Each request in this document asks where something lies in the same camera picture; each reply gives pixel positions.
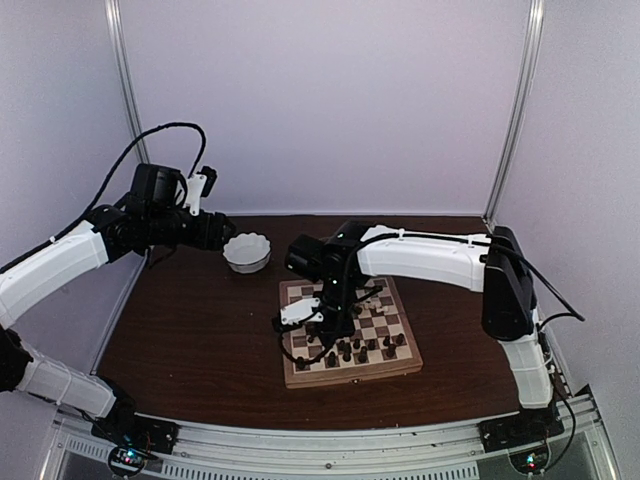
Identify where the aluminium frame post right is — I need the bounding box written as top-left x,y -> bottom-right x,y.
482,0 -> 545,231

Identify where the white scalloped bowl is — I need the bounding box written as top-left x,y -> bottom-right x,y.
223,232 -> 271,274

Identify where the wooden chess board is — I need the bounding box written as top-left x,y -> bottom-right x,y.
283,276 -> 423,389

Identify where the aluminium front rail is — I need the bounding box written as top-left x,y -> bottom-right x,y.
35,395 -> 621,479

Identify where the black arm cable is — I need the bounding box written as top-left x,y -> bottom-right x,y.
277,232 -> 586,366
49,122 -> 209,246

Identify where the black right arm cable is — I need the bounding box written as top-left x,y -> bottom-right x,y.
277,232 -> 586,366

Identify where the aluminium frame post left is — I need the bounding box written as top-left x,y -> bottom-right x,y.
104,0 -> 144,139

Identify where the pile of white chess pieces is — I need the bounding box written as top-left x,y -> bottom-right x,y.
357,290 -> 393,316

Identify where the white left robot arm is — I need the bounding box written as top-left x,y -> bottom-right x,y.
1,164 -> 235,444

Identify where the aluminium frame post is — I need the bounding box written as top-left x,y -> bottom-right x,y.
104,0 -> 144,139
482,0 -> 545,231

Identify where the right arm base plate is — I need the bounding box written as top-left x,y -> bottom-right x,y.
478,412 -> 565,453

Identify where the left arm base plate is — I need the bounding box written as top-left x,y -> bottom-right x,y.
91,415 -> 180,454

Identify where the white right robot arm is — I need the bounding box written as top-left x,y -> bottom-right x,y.
274,221 -> 553,442

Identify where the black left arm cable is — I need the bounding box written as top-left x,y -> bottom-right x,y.
49,122 -> 209,246

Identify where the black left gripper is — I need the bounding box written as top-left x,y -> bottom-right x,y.
146,205 -> 236,250

